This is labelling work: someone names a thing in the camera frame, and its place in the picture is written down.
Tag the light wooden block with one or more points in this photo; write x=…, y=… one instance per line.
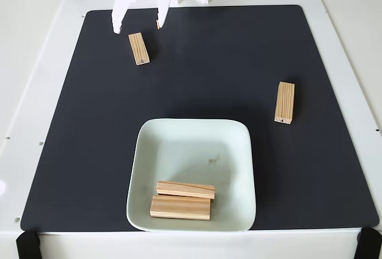
x=179, y=208
x=185, y=188
x=138, y=48

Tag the black rubber mat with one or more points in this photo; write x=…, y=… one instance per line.
x=89, y=166

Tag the pale green square plate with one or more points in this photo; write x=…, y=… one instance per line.
x=191, y=151

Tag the wooden block marked four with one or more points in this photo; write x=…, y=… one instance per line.
x=284, y=102

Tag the black corner bracket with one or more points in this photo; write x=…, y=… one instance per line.
x=27, y=245
x=370, y=244

